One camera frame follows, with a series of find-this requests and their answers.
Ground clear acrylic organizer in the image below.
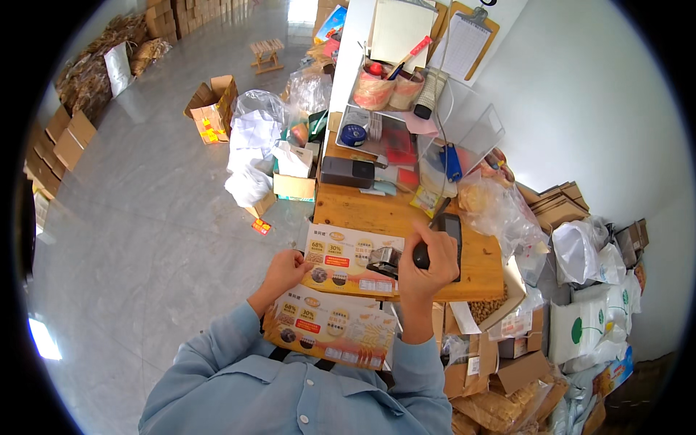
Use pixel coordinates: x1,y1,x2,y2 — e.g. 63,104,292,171
334,51,506,176

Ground heap of dried goods bags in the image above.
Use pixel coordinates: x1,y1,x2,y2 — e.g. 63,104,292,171
53,13,174,123

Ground small wooden stool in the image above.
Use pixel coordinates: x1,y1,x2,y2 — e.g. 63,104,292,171
249,38,286,75

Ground person's left hand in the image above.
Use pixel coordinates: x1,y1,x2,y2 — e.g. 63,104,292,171
260,249,315,306

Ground open cardboard box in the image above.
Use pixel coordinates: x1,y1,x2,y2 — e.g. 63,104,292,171
183,74,239,145

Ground person's right hand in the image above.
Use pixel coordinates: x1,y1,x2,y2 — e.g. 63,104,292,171
397,220,461,306

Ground blue printed packs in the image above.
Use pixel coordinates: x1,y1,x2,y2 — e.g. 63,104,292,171
548,345,635,435

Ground black pen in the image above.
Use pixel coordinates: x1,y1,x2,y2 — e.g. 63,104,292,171
427,197,452,229

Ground tan tape roll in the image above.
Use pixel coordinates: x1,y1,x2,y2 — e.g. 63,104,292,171
388,71,426,112
353,68,397,112

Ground black handheld device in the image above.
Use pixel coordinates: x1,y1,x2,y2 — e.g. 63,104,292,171
438,212,463,283

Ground clear plastic bags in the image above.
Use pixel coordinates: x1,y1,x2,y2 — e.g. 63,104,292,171
285,68,334,148

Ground packets of dried noodles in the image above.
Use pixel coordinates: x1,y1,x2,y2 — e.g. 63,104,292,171
450,378,569,435

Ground wooden table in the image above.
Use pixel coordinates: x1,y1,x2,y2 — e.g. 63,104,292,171
312,130,506,303

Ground stack of cardboard boxes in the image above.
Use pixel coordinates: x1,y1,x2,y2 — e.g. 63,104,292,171
145,0,251,45

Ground white sacks with green logo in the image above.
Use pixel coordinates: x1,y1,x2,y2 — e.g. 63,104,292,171
548,271,643,375

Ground carton with white paper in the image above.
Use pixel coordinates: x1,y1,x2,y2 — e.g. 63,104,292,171
272,140,319,203

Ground small brown carton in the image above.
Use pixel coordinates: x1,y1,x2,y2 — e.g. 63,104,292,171
614,219,650,268

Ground wooden clipboard with form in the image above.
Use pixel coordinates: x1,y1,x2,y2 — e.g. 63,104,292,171
430,2,501,82

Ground heap of white plastic bags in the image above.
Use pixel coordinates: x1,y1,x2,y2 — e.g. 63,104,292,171
224,90,289,208

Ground white plastic bag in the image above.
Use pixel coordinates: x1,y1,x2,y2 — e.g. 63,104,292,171
551,216,627,287

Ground heap of open cartons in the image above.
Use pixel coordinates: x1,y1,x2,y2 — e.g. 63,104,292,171
434,302,569,400

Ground clear bag of goods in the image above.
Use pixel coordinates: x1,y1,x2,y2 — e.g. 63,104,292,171
457,171,551,262

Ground stack of flattened cartons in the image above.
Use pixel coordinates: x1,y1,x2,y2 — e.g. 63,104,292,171
23,104,99,201

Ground colourful printed bag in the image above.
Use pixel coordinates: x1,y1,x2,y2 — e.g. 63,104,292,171
314,5,349,45

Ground red stamp pad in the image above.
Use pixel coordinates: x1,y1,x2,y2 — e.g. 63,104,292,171
383,129,419,166

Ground pile of folded brown cartons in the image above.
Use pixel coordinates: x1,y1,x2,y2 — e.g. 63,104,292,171
515,181,591,235

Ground carton of beans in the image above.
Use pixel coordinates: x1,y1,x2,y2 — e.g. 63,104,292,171
467,256,529,334

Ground black label printer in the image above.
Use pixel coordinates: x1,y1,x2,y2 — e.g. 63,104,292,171
320,156,376,190

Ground white notepad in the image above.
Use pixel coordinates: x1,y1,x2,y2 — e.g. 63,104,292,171
370,0,439,69

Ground person's body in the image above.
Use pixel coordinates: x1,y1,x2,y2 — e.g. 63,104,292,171
138,340,455,435

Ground blue round tape case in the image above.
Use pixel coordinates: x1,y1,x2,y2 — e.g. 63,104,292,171
340,124,368,148

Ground yellow sachet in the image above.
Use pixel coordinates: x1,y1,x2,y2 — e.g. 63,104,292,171
409,186,442,219

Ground printed orange packaging bag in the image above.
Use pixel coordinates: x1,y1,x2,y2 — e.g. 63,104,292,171
262,284,399,372
301,222,406,299

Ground blue plastic tool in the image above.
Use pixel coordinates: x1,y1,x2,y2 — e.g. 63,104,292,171
439,142,463,183

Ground silver foil bag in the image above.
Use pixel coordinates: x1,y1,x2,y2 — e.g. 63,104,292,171
103,41,134,99

